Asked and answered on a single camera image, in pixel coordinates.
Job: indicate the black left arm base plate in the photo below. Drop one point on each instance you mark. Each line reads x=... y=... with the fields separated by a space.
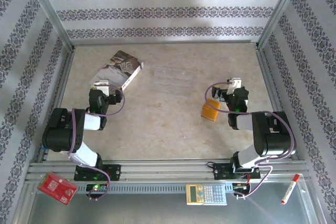
x=114 y=171

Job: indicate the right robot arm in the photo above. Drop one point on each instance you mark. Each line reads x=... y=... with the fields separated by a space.
x=273 y=134

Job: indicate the orange card holder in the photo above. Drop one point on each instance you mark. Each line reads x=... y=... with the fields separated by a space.
x=210 y=112

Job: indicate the aluminium mounting rail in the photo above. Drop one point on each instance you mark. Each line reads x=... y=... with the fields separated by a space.
x=168 y=170

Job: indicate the aluminium table back rail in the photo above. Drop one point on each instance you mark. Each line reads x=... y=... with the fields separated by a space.
x=162 y=42

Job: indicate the beige grey calculator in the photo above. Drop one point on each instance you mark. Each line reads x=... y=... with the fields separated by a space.
x=207 y=193

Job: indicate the wiring connector board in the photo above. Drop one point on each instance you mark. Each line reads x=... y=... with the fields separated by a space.
x=240 y=187

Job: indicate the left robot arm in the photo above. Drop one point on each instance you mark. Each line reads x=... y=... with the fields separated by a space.
x=60 y=129

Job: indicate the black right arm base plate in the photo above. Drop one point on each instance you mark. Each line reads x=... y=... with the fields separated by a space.
x=220 y=171

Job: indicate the aluminium corner post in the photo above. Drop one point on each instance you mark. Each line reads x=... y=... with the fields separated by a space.
x=279 y=11
x=51 y=11

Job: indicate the white paperback book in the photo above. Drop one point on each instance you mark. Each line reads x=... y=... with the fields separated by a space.
x=118 y=64

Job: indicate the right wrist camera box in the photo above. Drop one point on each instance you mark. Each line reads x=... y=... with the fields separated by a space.
x=235 y=82

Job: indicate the grey metal shelf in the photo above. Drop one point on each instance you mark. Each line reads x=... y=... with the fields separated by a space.
x=157 y=211

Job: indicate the red white marker pen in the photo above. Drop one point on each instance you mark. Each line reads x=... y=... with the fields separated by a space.
x=290 y=189

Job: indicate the aluminium table side rail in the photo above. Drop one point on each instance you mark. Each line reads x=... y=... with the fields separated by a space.
x=270 y=90
x=60 y=90

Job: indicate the red cardboard box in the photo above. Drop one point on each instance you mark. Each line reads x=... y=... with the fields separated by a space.
x=56 y=188

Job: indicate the circuit board with green light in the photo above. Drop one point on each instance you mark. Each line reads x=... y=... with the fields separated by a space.
x=95 y=187

